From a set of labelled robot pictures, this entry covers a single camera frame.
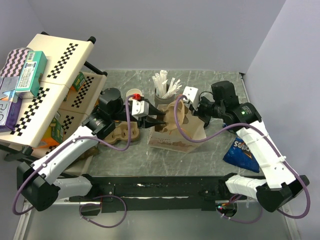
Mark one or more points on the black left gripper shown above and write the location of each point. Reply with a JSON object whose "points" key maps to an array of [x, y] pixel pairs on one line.
{"points": [[149, 121]]}

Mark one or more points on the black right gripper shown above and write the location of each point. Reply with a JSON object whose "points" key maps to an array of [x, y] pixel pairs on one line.
{"points": [[197, 112]]}

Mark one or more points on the cardboard cup carrier tray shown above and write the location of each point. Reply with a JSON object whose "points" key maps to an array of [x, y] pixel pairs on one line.
{"points": [[121, 133]]}

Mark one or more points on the brown paper takeout bag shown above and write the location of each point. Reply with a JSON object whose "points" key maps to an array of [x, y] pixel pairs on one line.
{"points": [[168, 137]]}

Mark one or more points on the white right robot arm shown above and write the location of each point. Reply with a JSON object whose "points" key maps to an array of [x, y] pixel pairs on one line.
{"points": [[281, 183]]}

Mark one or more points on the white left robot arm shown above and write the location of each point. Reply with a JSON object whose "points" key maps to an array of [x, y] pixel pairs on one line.
{"points": [[39, 182]]}

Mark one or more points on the grey straw holder cup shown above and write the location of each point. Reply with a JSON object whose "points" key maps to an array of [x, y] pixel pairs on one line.
{"points": [[162, 101]]}

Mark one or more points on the blue chips bag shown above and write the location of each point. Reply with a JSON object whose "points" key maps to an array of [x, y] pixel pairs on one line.
{"points": [[239, 155]]}

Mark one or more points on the green box middle shelf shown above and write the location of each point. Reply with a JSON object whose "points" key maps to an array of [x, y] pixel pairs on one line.
{"points": [[78, 82]]}

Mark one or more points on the cream checkered shelf rack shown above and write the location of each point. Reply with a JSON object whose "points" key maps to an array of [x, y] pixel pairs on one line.
{"points": [[65, 59]]}

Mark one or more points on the green orange box lower shelf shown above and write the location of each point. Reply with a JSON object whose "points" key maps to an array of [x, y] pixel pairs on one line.
{"points": [[53, 136]]}

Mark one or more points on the teal cardboard box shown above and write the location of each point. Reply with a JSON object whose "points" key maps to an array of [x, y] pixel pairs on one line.
{"points": [[32, 72]]}

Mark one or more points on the purple product box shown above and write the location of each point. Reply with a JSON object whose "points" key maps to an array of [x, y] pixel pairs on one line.
{"points": [[9, 112]]}

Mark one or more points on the silver grey small box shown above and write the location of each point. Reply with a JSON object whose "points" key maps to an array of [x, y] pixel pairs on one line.
{"points": [[8, 88]]}

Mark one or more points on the pink wavy patterned can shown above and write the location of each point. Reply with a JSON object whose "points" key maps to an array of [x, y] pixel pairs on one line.
{"points": [[14, 62]]}

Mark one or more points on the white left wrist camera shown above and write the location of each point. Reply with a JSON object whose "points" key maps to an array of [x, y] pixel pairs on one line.
{"points": [[140, 106]]}

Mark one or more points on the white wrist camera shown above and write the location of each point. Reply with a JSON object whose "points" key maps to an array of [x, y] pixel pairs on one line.
{"points": [[191, 96], [140, 106]]}

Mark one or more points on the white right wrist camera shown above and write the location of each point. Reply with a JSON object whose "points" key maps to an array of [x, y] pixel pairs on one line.
{"points": [[191, 96]]}

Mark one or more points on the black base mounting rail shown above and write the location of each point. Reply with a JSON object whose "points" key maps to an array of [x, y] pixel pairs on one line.
{"points": [[145, 193]]}

